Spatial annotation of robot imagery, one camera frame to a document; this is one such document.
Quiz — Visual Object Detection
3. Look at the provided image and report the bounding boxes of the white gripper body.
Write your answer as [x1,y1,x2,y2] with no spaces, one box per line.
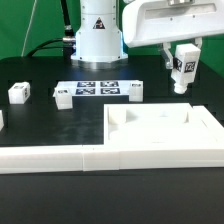
[122,0,224,48]

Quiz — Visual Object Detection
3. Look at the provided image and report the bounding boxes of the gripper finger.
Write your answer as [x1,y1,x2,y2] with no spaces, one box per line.
[159,42,174,69]
[194,37,203,48]

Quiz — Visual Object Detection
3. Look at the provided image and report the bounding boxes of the white square tabletop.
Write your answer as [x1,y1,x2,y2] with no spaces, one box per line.
[104,103,217,146]

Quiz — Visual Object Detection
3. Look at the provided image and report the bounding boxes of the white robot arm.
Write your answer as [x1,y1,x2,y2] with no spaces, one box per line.
[72,0,224,69]

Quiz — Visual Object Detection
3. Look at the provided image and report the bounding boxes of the fiducial tag sheet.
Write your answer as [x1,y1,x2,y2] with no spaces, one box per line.
[55,80,139,96]

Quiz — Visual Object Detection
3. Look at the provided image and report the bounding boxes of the white U-shaped fence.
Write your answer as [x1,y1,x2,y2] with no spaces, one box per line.
[0,105,224,174]

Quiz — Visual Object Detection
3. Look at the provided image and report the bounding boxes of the white block left edge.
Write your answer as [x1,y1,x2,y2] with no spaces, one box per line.
[0,110,4,131]

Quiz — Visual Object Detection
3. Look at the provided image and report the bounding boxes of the black cables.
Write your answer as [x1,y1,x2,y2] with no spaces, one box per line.
[24,0,78,58]

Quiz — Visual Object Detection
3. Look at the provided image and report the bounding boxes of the white cable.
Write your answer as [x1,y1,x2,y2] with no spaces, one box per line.
[20,0,38,58]

